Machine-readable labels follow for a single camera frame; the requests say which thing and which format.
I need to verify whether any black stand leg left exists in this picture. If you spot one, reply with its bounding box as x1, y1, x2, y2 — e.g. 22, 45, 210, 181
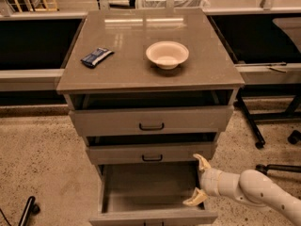
0, 195, 41, 226

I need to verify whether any white paper bowl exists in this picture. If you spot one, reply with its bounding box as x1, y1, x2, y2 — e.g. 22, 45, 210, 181
146, 41, 189, 70

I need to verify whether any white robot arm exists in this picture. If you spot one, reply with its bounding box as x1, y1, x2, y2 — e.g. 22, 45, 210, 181
183, 153, 301, 226

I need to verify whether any white wire basket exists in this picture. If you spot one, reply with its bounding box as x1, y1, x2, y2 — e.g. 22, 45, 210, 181
135, 0, 210, 9

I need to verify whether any black rolling stand base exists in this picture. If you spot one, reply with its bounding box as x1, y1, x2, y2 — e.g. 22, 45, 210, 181
237, 91, 301, 149

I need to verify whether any grey drawer cabinet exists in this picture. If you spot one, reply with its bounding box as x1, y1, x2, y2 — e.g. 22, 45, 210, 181
55, 8, 246, 181

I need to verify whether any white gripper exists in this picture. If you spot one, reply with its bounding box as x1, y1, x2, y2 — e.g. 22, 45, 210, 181
182, 153, 241, 206

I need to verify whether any grey drawer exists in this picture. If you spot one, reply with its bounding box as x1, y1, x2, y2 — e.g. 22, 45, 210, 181
89, 161, 217, 226
87, 133, 217, 165
70, 105, 233, 137

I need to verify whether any grey top drawer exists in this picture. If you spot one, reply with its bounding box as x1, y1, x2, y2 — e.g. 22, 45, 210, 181
70, 105, 233, 137

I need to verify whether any blue snack packet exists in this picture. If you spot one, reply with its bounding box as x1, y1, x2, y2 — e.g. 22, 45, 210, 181
81, 48, 114, 69

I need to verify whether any black chair leg caster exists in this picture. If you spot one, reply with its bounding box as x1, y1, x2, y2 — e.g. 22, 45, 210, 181
255, 164, 301, 175

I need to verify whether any grey bottom drawer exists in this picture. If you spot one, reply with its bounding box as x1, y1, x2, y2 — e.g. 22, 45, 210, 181
89, 161, 217, 226

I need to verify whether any grey middle drawer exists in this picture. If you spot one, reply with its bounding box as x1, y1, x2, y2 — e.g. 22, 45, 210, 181
87, 133, 217, 165

